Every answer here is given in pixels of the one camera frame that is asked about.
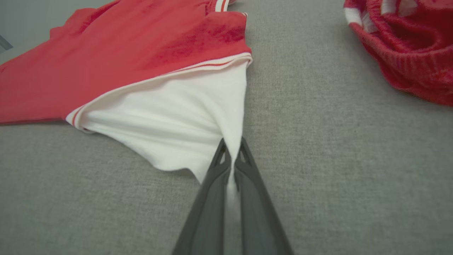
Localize red shorts white trim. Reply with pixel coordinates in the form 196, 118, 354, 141
343, 0, 453, 107

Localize red shirt white sleeves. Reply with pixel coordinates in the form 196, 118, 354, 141
0, 0, 254, 227

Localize grey fabric sofa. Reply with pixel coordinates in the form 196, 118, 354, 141
0, 0, 453, 255

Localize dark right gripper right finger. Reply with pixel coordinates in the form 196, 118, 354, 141
234, 137, 294, 255

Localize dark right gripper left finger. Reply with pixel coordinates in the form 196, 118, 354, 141
172, 138, 232, 255

